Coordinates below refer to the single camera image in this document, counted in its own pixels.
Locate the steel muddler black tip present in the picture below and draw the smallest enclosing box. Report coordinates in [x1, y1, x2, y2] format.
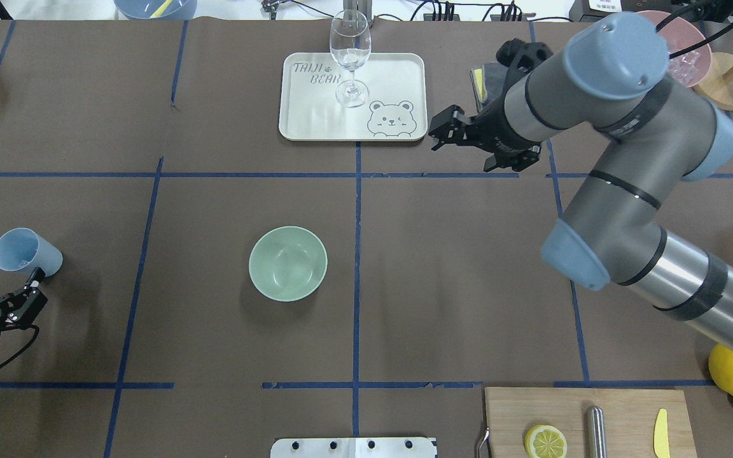
[585, 405, 608, 458]

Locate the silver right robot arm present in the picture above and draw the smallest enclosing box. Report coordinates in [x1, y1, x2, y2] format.
[429, 12, 733, 350]

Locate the pink bowl of ice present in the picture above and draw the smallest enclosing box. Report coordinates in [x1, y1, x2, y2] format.
[660, 17, 712, 88]

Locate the cream bear tray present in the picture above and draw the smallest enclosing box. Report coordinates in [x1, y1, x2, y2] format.
[279, 52, 429, 141]

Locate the clear wine glass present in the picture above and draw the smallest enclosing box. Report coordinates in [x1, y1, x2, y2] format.
[329, 9, 372, 108]

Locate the wooden cutting board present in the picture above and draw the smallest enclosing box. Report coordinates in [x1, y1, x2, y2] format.
[485, 387, 697, 457]

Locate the yellow lemon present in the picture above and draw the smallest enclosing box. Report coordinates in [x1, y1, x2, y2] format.
[708, 344, 733, 397]

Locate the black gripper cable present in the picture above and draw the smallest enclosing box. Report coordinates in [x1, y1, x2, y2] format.
[656, 0, 733, 32]

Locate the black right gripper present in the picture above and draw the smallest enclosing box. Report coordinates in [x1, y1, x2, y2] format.
[428, 96, 541, 173]

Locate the lemon half slice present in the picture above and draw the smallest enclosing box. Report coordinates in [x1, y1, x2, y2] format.
[523, 424, 568, 457]

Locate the blue bowl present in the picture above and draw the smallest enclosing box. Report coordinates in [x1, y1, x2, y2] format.
[113, 1, 199, 20]

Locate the light blue plastic cup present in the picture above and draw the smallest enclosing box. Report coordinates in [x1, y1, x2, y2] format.
[0, 227, 63, 277]

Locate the light green bowl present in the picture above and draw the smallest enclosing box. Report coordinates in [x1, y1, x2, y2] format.
[248, 226, 328, 302]

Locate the grey folded cloth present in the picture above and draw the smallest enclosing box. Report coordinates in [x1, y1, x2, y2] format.
[470, 62, 507, 112]

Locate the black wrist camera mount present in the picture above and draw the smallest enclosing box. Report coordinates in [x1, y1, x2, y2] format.
[496, 39, 554, 90]

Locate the yellow plastic knife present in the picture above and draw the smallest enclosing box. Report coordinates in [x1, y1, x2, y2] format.
[652, 408, 670, 458]

